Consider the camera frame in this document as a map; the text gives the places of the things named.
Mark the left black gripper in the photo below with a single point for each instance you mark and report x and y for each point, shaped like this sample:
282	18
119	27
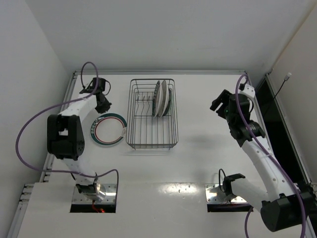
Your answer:
103	106

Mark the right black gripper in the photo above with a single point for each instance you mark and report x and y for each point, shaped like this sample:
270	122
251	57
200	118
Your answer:
220	103

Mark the green red rimmed plate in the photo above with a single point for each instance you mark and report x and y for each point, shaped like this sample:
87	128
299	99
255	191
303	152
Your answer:
108	129
155	98

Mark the small blue patterned plate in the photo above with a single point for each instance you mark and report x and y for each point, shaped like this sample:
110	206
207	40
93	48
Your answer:
169	103

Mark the white grey rimmed plate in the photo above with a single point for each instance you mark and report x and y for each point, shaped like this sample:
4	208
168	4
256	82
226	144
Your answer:
164	98

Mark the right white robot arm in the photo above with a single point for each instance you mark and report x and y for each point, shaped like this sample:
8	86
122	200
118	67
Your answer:
281	204

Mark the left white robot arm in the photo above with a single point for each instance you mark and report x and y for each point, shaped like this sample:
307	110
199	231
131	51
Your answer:
65	138

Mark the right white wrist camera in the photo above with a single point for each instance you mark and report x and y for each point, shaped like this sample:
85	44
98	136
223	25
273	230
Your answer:
247	90

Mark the metal wire dish rack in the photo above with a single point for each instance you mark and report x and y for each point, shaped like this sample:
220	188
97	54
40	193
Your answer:
143	130

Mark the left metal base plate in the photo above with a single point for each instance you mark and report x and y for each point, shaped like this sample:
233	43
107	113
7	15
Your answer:
107	195

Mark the metal base plate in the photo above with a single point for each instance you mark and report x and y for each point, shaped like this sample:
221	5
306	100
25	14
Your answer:
213	196
107	195

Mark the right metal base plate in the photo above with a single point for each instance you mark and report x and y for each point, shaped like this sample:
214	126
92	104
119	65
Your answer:
213	196

